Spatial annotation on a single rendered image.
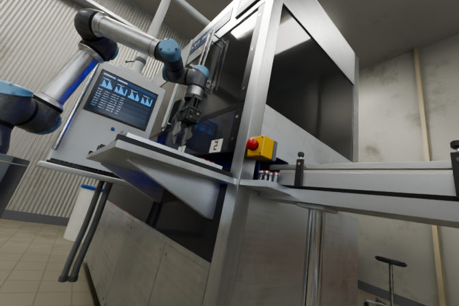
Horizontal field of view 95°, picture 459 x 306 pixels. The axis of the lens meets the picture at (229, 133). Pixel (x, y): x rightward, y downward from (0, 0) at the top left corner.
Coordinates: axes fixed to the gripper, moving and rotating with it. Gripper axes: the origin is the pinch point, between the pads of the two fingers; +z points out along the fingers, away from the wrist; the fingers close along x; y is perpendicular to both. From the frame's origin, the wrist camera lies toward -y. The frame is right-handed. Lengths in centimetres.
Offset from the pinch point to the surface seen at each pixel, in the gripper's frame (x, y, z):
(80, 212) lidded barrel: 7, -264, 64
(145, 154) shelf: -16.6, 22.2, 12.0
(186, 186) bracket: 2.0, 13.5, 16.7
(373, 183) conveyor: 27, 60, 8
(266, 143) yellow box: 16.7, 32.5, -2.2
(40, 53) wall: -125, -360, -150
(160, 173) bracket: -8.0, 13.6, 14.9
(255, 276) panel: 32, 23, 40
